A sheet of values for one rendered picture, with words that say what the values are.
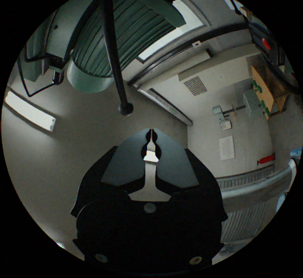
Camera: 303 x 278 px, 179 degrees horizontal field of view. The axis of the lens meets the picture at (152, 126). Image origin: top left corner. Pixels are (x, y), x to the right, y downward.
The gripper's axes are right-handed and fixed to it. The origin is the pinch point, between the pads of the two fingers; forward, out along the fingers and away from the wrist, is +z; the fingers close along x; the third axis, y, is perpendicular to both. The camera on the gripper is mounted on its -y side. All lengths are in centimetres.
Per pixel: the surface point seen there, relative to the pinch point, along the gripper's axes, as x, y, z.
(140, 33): -2.5, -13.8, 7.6
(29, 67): -31.5, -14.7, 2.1
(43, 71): -32.4, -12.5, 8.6
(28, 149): -149, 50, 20
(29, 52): -27.7, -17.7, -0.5
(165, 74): 20, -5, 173
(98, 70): -12.4, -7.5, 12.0
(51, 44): -23.2, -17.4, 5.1
